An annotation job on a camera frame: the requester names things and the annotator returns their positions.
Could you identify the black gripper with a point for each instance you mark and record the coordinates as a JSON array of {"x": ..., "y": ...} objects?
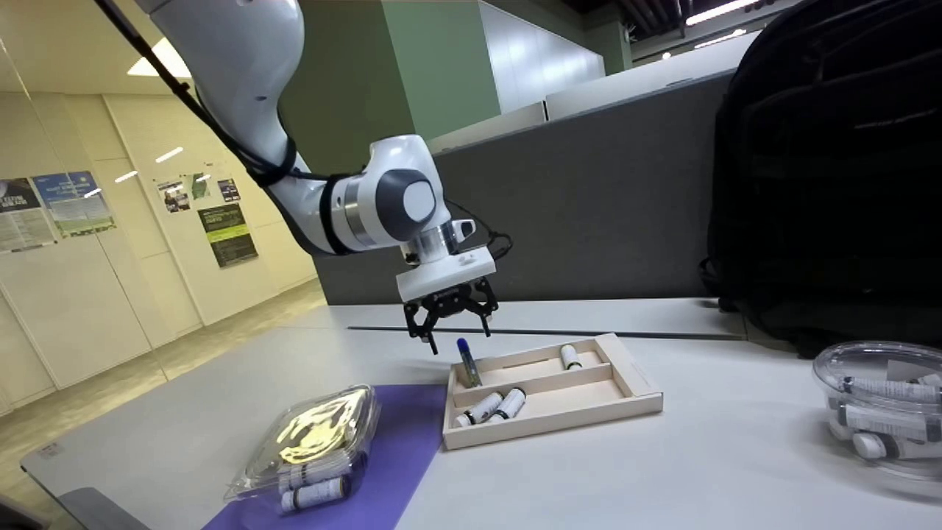
[{"x": 453, "y": 303}]

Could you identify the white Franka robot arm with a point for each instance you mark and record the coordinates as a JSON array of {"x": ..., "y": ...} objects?
[{"x": 247, "y": 60}]

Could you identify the blue capped pen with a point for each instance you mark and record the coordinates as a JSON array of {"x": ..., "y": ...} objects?
[{"x": 470, "y": 363}]

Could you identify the wooden divided tray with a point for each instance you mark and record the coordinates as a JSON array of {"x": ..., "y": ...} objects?
[{"x": 548, "y": 406}]

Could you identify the purple cloth mat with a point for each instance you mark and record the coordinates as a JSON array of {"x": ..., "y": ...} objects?
[{"x": 403, "y": 452}]

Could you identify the grey partition panel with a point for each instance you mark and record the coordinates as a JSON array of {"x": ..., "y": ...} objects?
[{"x": 590, "y": 206}]

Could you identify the clear plastic box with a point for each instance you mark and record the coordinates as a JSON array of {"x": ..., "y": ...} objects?
[{"x": 310, "y": 443}]

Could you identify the white cylinder black band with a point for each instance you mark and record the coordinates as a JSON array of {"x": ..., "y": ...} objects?
[
  {"x": 316, "y": 493},
  {"x": 316, "y": 468}
]

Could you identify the green pillar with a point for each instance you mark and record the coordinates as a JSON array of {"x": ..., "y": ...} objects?
[{"x": 442, "y": 69}]

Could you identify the ceiling light panel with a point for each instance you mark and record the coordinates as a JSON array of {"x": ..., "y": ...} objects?
[{"x": 154, "y": 63}]

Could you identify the black backpack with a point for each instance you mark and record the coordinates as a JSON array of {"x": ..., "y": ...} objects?
[{"x": 835, "y": 176}]

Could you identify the small white cylinder in bowl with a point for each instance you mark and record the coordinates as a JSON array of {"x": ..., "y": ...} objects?
[{"x": 874, "y": 444}]

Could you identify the white block in bowl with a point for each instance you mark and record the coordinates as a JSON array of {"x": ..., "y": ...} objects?
[{"x": 887, "y": 421}]

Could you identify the clear glass bowl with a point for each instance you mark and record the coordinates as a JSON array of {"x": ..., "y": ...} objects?
[{"x": 886, "y": 460}]

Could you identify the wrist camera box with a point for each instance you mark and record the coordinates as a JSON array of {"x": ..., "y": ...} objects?
[{"x": 460, "y": 234}]

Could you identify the dark green wall poster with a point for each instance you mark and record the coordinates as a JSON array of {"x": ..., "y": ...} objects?
[{"x": 229, "y": 235}]

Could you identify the small dark wall notice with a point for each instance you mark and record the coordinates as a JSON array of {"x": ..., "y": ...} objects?
[{"x": 229, "y": 190}]

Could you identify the small green wall notice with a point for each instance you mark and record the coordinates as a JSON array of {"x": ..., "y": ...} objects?
[{"x": 198, "y": 187}]

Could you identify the small photo wall poster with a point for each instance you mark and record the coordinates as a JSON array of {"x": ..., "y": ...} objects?
[{"x": 176, "y": 195}]

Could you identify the blue green wall poster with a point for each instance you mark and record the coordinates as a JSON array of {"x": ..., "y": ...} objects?
[{"x": 75, "y": 201}]

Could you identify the grey wall poster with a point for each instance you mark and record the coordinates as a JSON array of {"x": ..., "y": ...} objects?
[{"x": 23, "y": 215}]

